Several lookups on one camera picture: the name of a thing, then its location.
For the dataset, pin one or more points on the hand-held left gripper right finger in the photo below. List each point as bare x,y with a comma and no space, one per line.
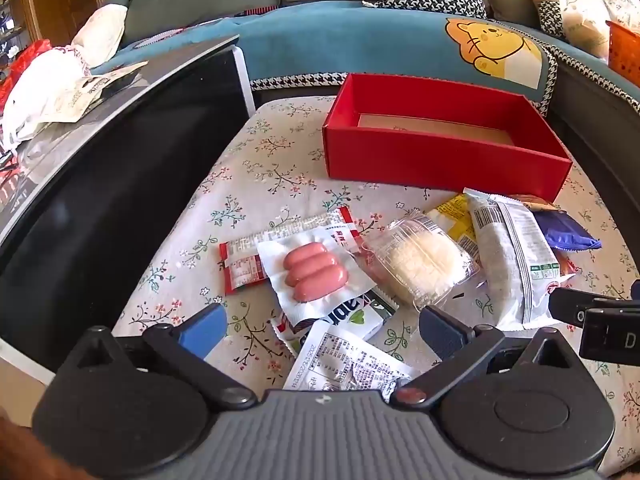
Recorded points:
442,334

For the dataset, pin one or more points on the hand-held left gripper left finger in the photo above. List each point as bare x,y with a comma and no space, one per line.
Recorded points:
202,329

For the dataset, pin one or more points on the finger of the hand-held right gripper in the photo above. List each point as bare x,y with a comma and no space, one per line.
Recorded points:
567,306
612,335

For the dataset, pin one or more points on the red and white snack packet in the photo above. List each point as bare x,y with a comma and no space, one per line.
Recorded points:
240,265

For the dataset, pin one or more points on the clear bread packet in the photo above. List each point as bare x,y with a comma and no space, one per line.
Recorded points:
422,260

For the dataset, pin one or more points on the green and white wafer packet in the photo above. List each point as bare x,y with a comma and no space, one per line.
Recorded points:
365,312

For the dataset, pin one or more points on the pink sausage packet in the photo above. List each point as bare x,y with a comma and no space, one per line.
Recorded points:
315,270

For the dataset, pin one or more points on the red cardboard box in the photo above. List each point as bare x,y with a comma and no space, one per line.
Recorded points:
450,160

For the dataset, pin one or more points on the long white barcode packet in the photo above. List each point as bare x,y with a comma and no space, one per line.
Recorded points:
520,260

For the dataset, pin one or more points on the purple snack packet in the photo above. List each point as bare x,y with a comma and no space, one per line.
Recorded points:
565,232

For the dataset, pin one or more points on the white printed snack packet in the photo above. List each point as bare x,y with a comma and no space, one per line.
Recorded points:
345,365

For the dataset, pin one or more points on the orange brown snack packet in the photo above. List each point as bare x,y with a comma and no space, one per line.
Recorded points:
535,203

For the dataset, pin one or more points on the yellow snack packet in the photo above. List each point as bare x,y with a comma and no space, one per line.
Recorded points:
457,217

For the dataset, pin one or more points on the glossy black cabinet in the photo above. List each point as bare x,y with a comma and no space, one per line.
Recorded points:
100,200

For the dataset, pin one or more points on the floral tablecloth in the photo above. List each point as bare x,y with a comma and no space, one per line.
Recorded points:
280,170

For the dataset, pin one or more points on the grey green sofa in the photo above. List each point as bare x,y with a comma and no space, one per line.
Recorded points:
600,130

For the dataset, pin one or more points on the orange plastic basket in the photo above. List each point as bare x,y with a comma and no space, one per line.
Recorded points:
625,52

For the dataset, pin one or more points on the crumpled white plastic bag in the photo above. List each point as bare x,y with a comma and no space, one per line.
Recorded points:
45,95

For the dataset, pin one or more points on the white cloth bundle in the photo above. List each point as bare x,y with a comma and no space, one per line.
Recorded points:
100,35

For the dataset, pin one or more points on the blue bear print sofa cover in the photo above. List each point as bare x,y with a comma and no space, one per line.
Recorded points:
325,40

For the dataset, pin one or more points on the red plastic bag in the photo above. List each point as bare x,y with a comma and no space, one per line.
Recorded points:
20,67

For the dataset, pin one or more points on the wooden cabinet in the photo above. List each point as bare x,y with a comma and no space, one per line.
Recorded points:
50,0

